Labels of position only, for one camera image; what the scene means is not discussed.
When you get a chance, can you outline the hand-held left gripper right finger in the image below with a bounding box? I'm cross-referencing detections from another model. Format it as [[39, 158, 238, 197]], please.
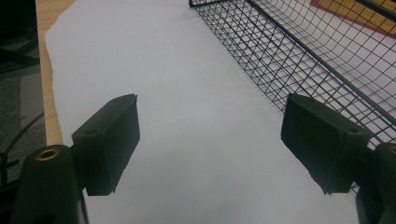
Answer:
[[280, 92, 396, 224]]

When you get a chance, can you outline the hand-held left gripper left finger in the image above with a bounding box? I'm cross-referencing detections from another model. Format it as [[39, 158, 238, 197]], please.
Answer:
[[8, 93, 141, 224]]

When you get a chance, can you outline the white paper sheet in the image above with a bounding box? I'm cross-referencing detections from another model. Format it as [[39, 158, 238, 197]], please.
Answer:
[[44, 0, 362, 224]]

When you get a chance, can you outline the yellow box with red edge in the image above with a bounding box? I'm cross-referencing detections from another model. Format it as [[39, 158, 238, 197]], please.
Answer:
[[309, 0, 396, 40]]

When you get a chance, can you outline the black wire mesh basket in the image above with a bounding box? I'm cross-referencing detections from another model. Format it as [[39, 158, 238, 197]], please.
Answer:
[[188, 0, 396, 192]]

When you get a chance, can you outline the black cable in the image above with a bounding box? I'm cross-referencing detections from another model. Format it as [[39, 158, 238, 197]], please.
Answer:
[[0, 111, 45, 188]]

